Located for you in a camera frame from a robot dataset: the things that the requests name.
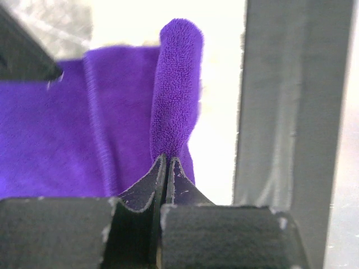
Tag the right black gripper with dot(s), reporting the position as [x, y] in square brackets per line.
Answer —
[22, 58]

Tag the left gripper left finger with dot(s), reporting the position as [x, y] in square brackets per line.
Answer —
[111, 232]

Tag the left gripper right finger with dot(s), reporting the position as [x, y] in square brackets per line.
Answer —
[199, 234]

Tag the purple towel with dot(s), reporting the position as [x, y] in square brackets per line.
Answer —
[99, 129]

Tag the black base bar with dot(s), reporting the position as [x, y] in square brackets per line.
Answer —
[294, 67]

